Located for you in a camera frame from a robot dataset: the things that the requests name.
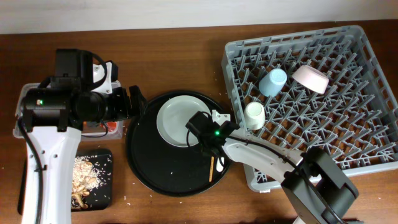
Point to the blue cup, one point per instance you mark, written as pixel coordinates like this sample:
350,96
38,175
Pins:
273,82

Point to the food scraps and rice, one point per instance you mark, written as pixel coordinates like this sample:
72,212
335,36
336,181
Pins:
89,176

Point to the red snack wrapper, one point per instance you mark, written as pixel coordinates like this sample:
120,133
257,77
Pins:
112,126

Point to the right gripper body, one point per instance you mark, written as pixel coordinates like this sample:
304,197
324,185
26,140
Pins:
205,144

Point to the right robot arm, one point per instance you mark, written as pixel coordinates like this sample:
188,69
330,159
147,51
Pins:
319,191

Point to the round black serving tray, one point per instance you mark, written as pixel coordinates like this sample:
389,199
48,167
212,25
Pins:
166,169

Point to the grey dishwasher rack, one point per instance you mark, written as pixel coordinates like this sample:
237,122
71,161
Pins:
355,120

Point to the pink bowl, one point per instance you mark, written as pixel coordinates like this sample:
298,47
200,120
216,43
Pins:
311,78

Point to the light grey plate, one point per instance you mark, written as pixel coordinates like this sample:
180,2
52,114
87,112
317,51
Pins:
174,114

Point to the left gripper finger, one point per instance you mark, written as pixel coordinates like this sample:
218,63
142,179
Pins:
136,96
138,107

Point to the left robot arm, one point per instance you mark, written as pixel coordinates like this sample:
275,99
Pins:
52,121

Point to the white cup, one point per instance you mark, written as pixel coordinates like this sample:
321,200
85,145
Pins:
254,115

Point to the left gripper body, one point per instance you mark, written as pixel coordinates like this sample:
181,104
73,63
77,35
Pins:
117,105

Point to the white plastic fork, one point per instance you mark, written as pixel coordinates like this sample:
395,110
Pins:
220,164

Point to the black rectangular tray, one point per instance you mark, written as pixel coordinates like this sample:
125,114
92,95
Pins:
103,200

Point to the wooden chopstick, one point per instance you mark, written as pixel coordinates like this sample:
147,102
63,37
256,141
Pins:
211,169

